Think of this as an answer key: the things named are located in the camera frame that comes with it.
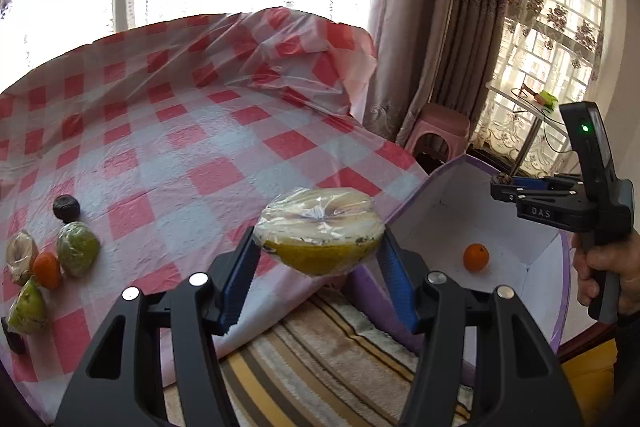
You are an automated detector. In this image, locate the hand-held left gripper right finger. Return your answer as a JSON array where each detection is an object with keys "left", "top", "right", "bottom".
[{"left": 376, "top": 230, "right": 584, "bottom": 427}]

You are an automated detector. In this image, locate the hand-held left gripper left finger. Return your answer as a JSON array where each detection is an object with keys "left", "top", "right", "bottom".
[{"left": 54, "top": 226, "right": 262, "bottom": 427}]

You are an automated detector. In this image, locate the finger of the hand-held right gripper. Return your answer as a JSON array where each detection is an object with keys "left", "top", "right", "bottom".
[
  {"left": 509, "top": 175, "right": 584, "bottom": 194},
  {"left": 490, "top": 181, "right": 596, "bottom": 233}
]

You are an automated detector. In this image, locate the purple cardboard box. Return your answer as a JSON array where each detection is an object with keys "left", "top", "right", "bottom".
[{"left": 342, "top": 154, "right": 574, "bottom": 388}]

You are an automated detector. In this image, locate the plastic-wrapped yellow pomelo half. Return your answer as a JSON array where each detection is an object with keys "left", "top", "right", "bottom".
[{"left": 252, "top": 188, "right": 386, "bottom": 278}]

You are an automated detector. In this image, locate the plastic-wrapped green fruit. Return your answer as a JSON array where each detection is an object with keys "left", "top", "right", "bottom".
[{"left": 56, "top": 222, "right": 101, "bottom": 279}]

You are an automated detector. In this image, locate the orange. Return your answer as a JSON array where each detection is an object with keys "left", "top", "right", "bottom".
[
  {"left": 32, "top": 252, "right": 63, "bottom": 290},
  {"left": 462, "top": 243, "right": 490, "bottom": 273}
]

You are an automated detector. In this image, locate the person's right hand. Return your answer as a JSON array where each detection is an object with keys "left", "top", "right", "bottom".
[{"left": 571, "top": 233, "right": 640, "bottom": 318}]

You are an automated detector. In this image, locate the glass side table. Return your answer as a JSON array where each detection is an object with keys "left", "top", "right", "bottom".
[{"left": 485, "top": 79, "right": 571, "bottom": 168}]

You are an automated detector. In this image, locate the striped plush mat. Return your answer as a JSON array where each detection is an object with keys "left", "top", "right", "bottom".
[{"left": 220, "top": 289, "right": 473, "bottom": 427}]

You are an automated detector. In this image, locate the pink plastic stool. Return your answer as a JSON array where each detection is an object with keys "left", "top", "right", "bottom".
[{"left": 404, "top": 103, "right": 472, "bottom": 175}]

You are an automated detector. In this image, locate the brown striped curtain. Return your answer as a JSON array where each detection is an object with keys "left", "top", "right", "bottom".
[{"left": 430, "top": 0, "right": 513, "bottom": 148}]

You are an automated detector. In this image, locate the red white checkered tablecloth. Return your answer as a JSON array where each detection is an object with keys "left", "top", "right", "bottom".
[{"left": 0, "top": 7, "right": 432, "bottom": 425}]

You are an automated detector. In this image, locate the yellow cloth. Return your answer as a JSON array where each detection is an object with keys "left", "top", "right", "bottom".
[{"left": 562, "top": 339, "right": 617, "bottom": 427}]

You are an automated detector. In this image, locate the dark wrinkled fruit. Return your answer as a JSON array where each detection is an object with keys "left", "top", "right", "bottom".
[
  {"left": 1, "top": 316, "right": 27, "bottom": 355},
  {"left": 52, "top": 194, "right": 82, "bottom": 224}
]

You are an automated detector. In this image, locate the plastic-wrapped green pear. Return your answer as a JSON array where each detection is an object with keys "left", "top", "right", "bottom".
[{"left": 7, "top": 278, "right": 49, "bottom": 335}]

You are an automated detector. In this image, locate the pink embroidered curtain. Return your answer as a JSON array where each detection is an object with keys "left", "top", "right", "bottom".
[{"left": 362, "top": 0, "right": 458, "bottom": 145}]

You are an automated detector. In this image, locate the plastic-wrapped beige fruit half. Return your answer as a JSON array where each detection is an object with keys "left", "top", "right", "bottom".
[{"left": 5, "top": 229, "right": 40, "bottom": 287}]

